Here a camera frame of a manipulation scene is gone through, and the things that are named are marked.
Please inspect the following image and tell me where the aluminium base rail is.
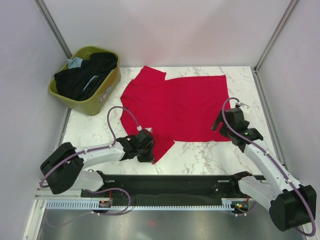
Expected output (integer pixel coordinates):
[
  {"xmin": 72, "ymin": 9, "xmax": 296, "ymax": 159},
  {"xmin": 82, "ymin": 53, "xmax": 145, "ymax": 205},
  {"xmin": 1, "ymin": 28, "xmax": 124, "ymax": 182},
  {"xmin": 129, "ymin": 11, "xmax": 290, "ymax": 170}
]
[{"xmin": 35, "ymin": 187, "xmax": 82, "ymax": 200}]

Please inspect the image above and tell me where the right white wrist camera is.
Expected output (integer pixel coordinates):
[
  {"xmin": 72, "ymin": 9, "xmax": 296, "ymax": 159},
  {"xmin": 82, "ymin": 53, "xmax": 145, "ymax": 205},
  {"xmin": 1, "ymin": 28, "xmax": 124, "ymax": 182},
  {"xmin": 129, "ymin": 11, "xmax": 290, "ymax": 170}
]
[{"xmin": 234, "ymin": 101, "xmax": 250, "ymax": 109}]

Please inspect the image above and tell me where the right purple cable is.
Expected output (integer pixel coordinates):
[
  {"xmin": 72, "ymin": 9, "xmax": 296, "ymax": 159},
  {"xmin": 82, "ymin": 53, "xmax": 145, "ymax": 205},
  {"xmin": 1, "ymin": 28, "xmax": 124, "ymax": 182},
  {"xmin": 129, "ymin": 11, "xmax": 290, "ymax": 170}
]
[{"xmin": 221, "ymin": 97, "xmax": 316, "ymax": 237}]

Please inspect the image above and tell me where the aluminium frame post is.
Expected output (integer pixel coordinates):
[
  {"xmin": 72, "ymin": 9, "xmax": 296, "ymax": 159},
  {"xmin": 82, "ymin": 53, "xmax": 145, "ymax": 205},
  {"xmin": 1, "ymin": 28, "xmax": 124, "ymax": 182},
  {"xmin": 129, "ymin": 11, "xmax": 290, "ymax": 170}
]
[
  {"xmin": 252, "ymin": 0, "xmax": 300, "ymax": 75},
  {"xmin": 34, "ymin": 0, "xmax": 73, "ymax": 59}
]

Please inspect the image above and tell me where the light blue t shirt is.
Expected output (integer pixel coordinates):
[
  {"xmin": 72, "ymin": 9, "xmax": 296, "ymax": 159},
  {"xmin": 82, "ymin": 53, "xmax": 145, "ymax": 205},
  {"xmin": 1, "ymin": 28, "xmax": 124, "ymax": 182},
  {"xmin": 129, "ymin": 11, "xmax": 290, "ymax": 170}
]
[{"xmin": 66, "ymin": 57, "xmax": 83, "ymax": 69}]

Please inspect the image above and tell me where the purple cable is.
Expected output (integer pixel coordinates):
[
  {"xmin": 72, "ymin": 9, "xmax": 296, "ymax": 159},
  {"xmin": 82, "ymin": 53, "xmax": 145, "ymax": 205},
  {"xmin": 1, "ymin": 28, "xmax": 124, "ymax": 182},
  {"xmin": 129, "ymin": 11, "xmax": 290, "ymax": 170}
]
[
  {"xmin": 221, "ymin": 97, "xmax": 316, "ymax": 237},
  {"xmin": 39, "ymin": 105, "xmax": 145, "ymax": 228}
]

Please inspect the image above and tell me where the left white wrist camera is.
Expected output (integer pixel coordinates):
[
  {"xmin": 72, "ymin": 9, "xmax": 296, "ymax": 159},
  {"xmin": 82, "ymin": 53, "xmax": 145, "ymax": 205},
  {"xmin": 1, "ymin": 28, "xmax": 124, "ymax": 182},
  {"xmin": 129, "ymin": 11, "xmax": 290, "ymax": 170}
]
[{"xmin": 144, "ymin": 127, "xmax": 153, "ymax": 133}]

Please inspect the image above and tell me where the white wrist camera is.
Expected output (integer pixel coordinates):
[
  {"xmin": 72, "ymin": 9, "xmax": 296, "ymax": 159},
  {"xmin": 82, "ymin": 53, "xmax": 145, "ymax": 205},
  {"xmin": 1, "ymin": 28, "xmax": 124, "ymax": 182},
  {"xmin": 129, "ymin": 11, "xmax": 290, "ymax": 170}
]
[
  {"xmin": 144, "ymin": 127, "xmax": 153, "ymax": 133},
  {"xmin": 234, "ymin": 101, "xmax": 250, "ymax": 109}
]

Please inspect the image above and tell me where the right aluminium frame post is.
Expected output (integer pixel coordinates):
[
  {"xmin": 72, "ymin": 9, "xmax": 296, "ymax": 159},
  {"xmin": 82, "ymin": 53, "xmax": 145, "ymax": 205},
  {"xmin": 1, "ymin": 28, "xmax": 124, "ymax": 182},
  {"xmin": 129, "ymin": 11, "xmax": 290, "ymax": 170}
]
[{"xmin": 252, "ymin": 0, "xmax": 300, "ymax": 75}]

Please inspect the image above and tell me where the left aluminium frame post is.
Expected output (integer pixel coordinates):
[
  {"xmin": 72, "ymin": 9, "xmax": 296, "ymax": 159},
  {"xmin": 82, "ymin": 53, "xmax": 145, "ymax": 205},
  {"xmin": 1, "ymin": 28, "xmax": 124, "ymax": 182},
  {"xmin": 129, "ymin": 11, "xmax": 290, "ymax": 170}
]
[{"xmin": 34, "ymin": 0, "xmax": 73, "ymax": 59}]

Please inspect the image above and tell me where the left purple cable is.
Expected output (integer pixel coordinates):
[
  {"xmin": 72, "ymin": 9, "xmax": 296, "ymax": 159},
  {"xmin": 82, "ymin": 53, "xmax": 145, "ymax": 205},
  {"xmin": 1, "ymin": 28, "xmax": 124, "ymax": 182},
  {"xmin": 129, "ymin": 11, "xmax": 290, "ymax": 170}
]
[{"xmin": 39, "ymin": 105, "xmax": 145, "ymax": 228}]

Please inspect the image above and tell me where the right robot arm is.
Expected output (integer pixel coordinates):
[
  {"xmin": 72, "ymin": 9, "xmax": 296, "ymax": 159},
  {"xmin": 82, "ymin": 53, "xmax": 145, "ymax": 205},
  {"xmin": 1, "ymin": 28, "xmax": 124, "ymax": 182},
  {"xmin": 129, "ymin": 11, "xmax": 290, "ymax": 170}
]
[{"xmin": 211, "ymin": 107, "xmax": 317, "ymax": 235}]

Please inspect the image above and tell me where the black t shirt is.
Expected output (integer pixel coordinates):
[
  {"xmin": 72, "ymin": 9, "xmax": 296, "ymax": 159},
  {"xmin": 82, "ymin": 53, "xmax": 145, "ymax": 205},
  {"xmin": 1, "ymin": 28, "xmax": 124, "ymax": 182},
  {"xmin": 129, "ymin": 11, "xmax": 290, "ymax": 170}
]
[{"xmin": 54, "ymin": 52, "xmax": 118, "ymax": 101}]

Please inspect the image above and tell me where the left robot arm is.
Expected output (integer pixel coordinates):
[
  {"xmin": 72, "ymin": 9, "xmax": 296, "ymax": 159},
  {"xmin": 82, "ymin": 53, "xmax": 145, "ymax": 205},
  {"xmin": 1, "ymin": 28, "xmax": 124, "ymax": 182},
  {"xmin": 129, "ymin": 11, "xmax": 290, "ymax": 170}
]
[{"xmin": 40, "ymin": 129, "xmax": 156, "ymax": 197}]

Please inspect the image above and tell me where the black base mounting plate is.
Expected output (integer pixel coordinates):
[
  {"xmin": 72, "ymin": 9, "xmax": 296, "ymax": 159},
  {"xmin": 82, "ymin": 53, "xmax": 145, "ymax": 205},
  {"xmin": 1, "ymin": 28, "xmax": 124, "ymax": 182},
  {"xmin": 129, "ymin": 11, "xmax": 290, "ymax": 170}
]
[{"xmin": 81, "ymin": 175, "xmax": 249, "ymax": 206}]

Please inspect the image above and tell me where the red t shirt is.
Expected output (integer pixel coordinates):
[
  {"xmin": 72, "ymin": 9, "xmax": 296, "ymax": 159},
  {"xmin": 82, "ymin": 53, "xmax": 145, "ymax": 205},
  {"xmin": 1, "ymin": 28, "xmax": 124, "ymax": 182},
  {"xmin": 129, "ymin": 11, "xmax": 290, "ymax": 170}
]
[{"xmin": 120, "ymin": 66, "xmax": 229, "ymax": 162}]

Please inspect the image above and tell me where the white slotted cable duct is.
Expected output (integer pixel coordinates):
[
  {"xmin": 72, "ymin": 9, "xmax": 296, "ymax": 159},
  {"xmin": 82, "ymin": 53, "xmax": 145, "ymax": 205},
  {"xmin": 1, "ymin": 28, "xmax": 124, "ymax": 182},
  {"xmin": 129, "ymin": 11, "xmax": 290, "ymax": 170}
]
[{"xmin": 45, "ymin": 199, "xmax": 235, "ymax": 211}]

